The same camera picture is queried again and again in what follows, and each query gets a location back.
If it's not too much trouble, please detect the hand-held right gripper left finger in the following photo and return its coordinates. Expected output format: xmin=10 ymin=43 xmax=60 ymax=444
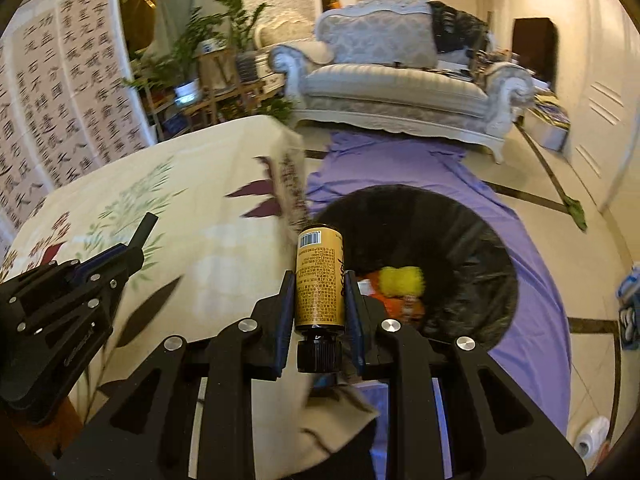
xmin=50 ymin=270 xmax=296 ymax=480

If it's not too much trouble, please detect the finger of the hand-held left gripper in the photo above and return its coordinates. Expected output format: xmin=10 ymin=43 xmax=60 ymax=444
xmin=127 ymin=212 xmax=160 ymax=251
xmin=70 ymin=241 xmax=146 ymax=287

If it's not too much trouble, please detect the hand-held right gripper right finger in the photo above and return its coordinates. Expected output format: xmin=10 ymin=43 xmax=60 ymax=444
xmin=344 ymin=270 xmax=589 ymax=480

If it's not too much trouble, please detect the yellow bottle with black cap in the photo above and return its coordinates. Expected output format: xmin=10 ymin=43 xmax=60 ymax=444
xmin=292 ymin=226 xmax=347 ymax=373

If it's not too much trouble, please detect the bin with black bag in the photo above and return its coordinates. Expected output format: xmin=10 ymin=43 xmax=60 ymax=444
xmin=312 ymin=184 xmax=518 ymax=356

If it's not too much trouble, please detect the orange wrapper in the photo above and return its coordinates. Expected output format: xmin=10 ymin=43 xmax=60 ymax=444
xmin=357 ymin=280 xmax=427 ymax=334

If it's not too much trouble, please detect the yellow fluffy ball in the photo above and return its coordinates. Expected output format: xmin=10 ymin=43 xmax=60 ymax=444
xmin=377 ymin=266 xmax=426 ymax=297

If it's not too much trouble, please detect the floral cream tablecloth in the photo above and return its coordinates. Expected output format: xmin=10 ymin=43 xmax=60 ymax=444
xmin=0 ymin=115 xmax=382 ymax=480

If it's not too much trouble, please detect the green plant in white pot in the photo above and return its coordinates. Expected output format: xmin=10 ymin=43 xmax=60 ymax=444
xmin=122 ymin=7 xmax=236 ymax=106

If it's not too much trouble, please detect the calligraphy paper screen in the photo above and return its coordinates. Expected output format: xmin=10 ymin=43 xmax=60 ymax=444
xmin=0 ymin=0 xmax=151 ymax=243

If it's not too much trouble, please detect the purple floor cloth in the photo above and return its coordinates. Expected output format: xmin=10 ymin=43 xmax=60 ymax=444
xmin=305 ymin=130 xmax=573 ymax=480

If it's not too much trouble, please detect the wooden plant stand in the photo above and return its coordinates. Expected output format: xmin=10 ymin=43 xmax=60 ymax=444
xmin=145 ymin=47 xmax=266 ymax=139

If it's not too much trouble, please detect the grey flower pot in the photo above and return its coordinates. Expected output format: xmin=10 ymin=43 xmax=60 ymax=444
xmin=236 ymin=52 xmax=259 ymax=82

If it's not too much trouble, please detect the tall green leafy plant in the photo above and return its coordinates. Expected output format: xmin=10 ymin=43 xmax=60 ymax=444
xmin=217 ymin=0 xmax=273 ymax=56

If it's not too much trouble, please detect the ornate grey sofa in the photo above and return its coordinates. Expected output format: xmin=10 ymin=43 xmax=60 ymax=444
xmin=270 ymin=0 xmax=536 ymax=163

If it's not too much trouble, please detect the grey curtain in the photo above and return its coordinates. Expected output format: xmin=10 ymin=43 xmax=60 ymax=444
xmin=152 ymin=0 xmax=241 ymax=53

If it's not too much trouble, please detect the cream ornate armchair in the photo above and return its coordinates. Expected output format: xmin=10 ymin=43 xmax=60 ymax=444
xmin=254 ymin=10 xmax=321 ymax=53

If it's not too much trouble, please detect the green rag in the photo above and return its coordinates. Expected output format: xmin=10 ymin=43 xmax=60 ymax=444
xmin=562 ymin=199 xmax=589 ymax=231

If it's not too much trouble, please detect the white box with patterned cloth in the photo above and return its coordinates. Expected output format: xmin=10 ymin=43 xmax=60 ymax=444
xmin=525 ymin=92 xmax=572 ymax=152

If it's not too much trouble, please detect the white blue sneaker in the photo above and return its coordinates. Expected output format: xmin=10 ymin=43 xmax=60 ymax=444
xmin=617 ymin=265 xmax=640 ymax=352

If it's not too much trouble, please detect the black cloth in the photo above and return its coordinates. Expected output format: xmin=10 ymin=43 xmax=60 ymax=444
xmin=429 ymin=1 xmax=491 ymax=56

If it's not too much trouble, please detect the dark wooden cabinet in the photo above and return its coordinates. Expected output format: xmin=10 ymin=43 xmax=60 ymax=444
xmin=512 ymin=17 xmax=559 ymax=94

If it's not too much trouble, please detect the white panelled door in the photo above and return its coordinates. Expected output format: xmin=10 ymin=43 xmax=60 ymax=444
xmin=570 ymin=0 xmax=640 ymax=213

